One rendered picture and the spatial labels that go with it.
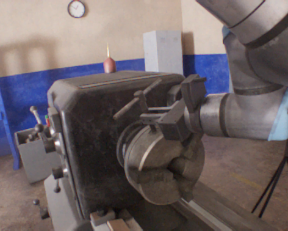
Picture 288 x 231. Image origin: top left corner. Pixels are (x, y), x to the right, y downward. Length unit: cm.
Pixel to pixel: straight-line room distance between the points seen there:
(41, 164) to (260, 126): 266
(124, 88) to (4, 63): 337
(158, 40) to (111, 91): 347
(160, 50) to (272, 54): 392
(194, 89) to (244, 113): 11
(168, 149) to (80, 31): 365
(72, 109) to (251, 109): 50
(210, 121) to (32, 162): 256
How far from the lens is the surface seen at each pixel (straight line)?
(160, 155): 59
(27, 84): 395
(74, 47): 404
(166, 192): 66
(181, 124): 45
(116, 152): 75
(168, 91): 80
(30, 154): 277
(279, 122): 37
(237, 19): 22
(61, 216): 100
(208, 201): 93
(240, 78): 37
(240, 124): 39
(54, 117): 70
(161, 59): 413
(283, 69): 24
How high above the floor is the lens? 142
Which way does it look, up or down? 16 degrees down
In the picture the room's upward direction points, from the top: 5 degrees counter-clockwise
